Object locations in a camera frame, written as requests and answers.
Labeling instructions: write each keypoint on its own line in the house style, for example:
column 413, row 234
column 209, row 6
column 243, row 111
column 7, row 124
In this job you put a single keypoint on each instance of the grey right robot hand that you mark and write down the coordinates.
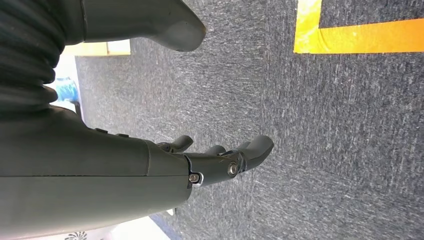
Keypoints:
column 82, row 185

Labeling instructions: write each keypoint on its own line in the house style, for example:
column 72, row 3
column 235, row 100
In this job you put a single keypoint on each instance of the grey kiosk stand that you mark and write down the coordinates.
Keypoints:
column 99, row 232

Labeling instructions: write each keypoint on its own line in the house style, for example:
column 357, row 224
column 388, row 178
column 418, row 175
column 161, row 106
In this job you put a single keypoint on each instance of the teal sneaker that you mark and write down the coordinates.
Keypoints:
column 66, row 90

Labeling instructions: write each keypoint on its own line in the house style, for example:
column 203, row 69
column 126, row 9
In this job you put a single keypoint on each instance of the yellow floor tape outline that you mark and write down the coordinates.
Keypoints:
column 364, row 38

